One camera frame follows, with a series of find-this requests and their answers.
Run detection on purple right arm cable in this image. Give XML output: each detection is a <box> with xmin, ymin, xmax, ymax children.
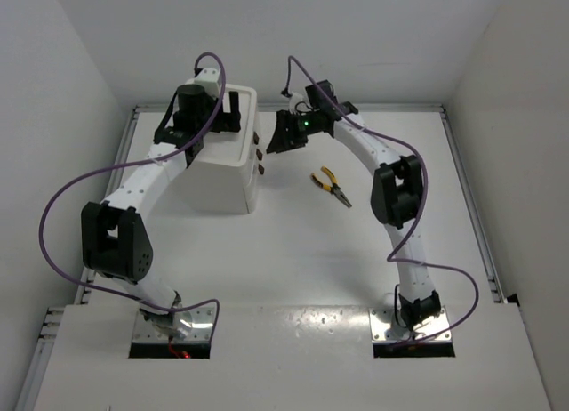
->
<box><xmin>280</xmin><ymin>55</ymin><xmax>480</xmax><ymax>348</ymax></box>

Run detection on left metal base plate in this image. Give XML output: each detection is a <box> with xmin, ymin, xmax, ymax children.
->
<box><xmin>132</xmin><ymin>308</ymin><xmax>215</xmax><ymax>344</ymax></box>

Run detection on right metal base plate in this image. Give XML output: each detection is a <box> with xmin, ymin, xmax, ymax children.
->
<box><xmin>369</xmin><ymin>307</ymin><xmax>453</xmax><ymax>344</ymax></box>

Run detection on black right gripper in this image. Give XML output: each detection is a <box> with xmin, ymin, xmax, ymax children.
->
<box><xmin>268</xmin><ymin>109</ymin><xmax>321</xmax><ymax>154</ymax></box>

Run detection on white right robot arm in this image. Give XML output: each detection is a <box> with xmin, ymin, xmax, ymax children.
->
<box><xmin>267</xmin><ymin>81</ymin><xmax>441</xmax><ymax>331</ymax></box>

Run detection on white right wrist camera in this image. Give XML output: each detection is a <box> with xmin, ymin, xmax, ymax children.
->
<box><xmin>288</xmin><ymin>93</ymin><xmax>305</xmax><ymax>112</ymax></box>

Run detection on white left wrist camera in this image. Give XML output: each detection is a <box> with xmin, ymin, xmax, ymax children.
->
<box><xmin>191</xmin><ymin>68</ymin><xmax>222</xmax><ymax>99</ymax></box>

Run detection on white drawer cabinet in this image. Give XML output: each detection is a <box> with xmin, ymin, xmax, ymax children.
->
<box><xmin>146</xmin><ymin>77</ymin><xmax>267</xmax><ymax>215</ymax></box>

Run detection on yellow handled pliers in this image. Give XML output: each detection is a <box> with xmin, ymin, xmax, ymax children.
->
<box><xmin>310</xmin><ymin>166</ymin><xmax>352</xmax><ymax>208</ymax></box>

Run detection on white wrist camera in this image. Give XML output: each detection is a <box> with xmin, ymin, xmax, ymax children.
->
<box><xmin>191</xmin><ymin>68</ymin><xmax>222</xmax><ymax>99</ymax></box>
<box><xmin>288</xmin><ymin>93</ymin><xmax>305</xmax><ymax>112</ymax></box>

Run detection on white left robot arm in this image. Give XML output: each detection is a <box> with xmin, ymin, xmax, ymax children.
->
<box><xmin>81</xmin><ymin>84</ymin><xmax>241</xmax><ymax>340</ymax></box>

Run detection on metal base plate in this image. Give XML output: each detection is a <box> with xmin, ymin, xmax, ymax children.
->
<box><xmin>132</xmin><ymin>308</ymin><xmax>215</xmax><ymax>344</ymax></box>
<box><xmin>369</xmin><ymin>307</ymin><xmax>453</xmax><ymax>344</ymax></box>

